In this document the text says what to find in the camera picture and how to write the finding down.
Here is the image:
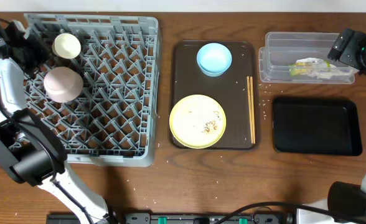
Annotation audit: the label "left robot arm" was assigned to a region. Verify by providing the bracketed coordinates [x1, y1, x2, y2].
[0, 21, 117, 223]

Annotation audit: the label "white paper napkin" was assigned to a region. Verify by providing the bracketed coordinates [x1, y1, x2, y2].
[289, 58, 355, 79]

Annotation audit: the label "dark brown serving tray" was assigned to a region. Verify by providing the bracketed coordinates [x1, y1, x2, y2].
[170, 40, 261, 150]

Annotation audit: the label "right wooden chopstick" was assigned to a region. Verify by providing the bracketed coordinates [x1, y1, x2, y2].
[250, 77, 256, 144]

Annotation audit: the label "left wooden chopstick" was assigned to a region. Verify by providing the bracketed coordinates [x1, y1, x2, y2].
[246, 76, 254, 144]

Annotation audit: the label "light blue saucer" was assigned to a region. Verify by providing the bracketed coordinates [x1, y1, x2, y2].
[196, 43, 232, 77]

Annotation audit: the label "clear plastic waste bin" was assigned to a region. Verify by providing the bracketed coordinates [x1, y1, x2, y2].
[259, 32, 358, 85]

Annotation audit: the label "grey plastic dishwasher rack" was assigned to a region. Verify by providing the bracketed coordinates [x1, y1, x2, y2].
[24, 14, 162, 167]

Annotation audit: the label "wooden chopstick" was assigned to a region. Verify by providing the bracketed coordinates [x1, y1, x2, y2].
[250, 77, 256, 144]
[246, 76, 254, 144]

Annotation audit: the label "black plastic tray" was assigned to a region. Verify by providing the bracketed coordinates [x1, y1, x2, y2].
[273, 96, 363, 156]

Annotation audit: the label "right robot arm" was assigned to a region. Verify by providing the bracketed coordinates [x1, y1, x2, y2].
[296, 29, 366, 224]

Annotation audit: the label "green yellow snack wrapper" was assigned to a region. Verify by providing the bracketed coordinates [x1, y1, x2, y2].
[289, 60, 331, 77]

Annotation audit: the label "white cup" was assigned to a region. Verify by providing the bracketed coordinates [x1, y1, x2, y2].
[52, 33, 81, 59]

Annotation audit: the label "yellow plate with leftovers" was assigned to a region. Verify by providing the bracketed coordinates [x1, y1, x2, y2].
[169, 95, 227, 149]

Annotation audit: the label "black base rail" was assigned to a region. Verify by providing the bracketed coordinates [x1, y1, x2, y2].
[46, 211, 294, 224]

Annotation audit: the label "pink bowl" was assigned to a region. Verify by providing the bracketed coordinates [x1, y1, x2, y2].
[44, 67, 83, 103]

